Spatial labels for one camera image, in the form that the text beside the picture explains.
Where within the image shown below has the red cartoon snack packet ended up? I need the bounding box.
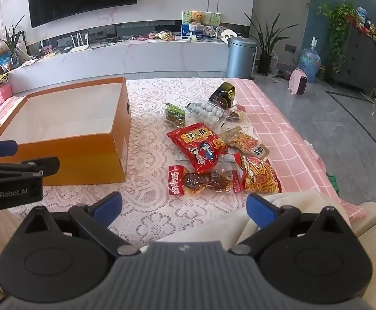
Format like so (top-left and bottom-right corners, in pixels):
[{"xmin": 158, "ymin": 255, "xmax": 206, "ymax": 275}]
[{"xmin": 166, "ymin": 123, "xmax": 229, "ymax": 175}]

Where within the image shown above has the white router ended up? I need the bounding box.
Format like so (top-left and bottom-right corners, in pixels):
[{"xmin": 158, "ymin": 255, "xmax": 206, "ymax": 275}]
[{"xmin": 70, "ymin": 32, "xmax": 90, "ymax": 54}]

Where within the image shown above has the white round dish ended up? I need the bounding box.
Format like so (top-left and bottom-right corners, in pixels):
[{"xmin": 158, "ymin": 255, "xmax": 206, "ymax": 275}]
[{"xmin": 219, "ymin": 29, "xmax": 239, "ymax": 43}]

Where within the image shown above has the cream cloth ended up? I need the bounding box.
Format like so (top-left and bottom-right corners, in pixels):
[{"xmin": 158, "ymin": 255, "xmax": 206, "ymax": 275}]
[{"xmin": 156, "ymin": 190, "xmax": 353, "ymax": 246}]

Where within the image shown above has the brown teddy bear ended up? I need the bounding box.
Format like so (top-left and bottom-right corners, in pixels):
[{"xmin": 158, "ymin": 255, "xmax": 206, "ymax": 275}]
[{"xmin": 189, "ymin": 11, "xmax": 206, "ymax": 26}]

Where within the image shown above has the pink space heater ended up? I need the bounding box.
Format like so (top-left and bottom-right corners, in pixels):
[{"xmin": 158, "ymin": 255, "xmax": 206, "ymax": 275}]
[{"xmin": 288, "ymin": 68, "xmax": 309, "ymax": 96}]

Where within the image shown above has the long-leaf plant in black pot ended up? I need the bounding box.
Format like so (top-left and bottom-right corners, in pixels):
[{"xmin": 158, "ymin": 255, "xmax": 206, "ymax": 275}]
[{"xmin": 243, "ymin": 12, "xmax": 300, "ymax": 75}]

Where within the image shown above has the small dark red snack packet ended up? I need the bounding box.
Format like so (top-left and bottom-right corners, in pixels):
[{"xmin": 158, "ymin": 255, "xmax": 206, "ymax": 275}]
[{"xmin": 225, "ymin": 108, "xmax": 248, "ymax": 123}]

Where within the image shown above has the red packet of yellow sticks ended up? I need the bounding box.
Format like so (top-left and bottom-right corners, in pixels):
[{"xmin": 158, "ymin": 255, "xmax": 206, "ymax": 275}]
[{"xmin": 235, "ymin": 152, "xmax": 284, "ymax": 195}]

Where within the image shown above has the clear packet of white candies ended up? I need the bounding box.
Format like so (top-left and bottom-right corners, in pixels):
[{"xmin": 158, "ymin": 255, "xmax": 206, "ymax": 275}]
[{"xmin": 186, "ymin": 100, "xmax": 226, "ymax": 125}]

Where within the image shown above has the white marble television console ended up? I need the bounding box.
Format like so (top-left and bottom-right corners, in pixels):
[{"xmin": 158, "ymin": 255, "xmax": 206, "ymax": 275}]
[{"xmin": 7, "ymin": 35, "xmax": 240, "ymax": 95}]

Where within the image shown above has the red clear meat snack packet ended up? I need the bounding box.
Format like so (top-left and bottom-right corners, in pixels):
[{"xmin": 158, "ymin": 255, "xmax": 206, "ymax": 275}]
[{"xmin": 168, "ymin": 165, "xmax": 243, "ymax": 197}]

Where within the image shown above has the brown orange snack packet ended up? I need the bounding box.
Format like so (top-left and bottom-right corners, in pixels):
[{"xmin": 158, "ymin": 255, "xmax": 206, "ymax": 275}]
[{"xmin": 218, "ymin": 127, "xmax": 270, "ymax": 161}]

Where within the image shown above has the green picture board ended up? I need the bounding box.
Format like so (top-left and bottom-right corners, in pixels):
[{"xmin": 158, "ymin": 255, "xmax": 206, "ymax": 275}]
[{"xmin": 181, "ymin": 10, "xmax": 221, "ymax": 36}]

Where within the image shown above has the dark green snack packet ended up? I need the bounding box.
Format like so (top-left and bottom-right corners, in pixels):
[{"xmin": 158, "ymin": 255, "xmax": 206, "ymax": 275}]
[{"xmin": 165, "ymin": 103, "xmax": 187, "ymax": 128}]

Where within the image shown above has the pink checked tablecloth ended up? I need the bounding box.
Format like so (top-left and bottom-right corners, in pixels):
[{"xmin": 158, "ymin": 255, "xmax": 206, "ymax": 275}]
[{"xmin": 0, "ymin": 77, "xmax": 369, "ymax": 230}]

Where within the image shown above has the green trailing pothos plant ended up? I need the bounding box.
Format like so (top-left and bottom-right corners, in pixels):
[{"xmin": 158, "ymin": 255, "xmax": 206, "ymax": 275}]
[{"xmin": 316, "ymin": 2, "xmax": 358, "ymax": 72}]

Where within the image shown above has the dark grey dresser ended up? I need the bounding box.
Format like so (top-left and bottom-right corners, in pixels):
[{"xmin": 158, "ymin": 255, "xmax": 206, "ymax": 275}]
[{"xmin": 332, "ymin": 26, "xmax": 376, "ymax": 93}]

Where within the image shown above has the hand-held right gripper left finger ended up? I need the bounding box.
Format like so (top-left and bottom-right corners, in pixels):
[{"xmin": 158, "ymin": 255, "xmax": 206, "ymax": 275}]
[{"xmin": 15, "ymin": 192, "xmax": 140, "ymax": 259}]

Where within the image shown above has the grey metal trash can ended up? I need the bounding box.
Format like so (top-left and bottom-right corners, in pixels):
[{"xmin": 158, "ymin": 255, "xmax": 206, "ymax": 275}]
[{"xmin": 226, "ymin": 36, "xmax": 258, "ymax": 79}]

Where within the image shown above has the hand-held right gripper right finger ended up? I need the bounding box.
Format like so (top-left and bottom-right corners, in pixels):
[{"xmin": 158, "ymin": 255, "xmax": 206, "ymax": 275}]
[{"xmin": 228, "ymin": 193, "xmax": 353, "ymax": 256}]

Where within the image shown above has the black snack packet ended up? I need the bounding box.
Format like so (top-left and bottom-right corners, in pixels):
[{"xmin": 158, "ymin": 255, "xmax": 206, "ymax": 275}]
[{"xmin": 208, "ymin": 82, "xmax": 238, "ymax": 110}]

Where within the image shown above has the beige cushion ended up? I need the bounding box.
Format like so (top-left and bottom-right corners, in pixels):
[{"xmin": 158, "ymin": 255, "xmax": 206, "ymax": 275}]
[{"xmin": 352, "ymin": 200, "xmax": 376, "ymax": 310}]

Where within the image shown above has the white box with orange rim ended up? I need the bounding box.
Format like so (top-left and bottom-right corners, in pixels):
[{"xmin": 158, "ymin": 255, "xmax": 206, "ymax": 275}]
[{"xmin": 0, "ymin": 77, "xmax": 132, "ymax": 187}]

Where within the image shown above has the grass-leaf plant in glass vase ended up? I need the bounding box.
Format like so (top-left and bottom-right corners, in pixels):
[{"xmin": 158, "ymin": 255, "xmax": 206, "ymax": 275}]
[{"xmin": 0, "ymin": 15, "xmax": 26, "ymax": 69}]

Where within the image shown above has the blue water bottle with pump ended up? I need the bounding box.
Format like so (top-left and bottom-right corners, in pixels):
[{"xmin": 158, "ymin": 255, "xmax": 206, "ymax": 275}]
[{"xmin": 298, "ymin": 37, "xmax": 322, "ymax": 84}]

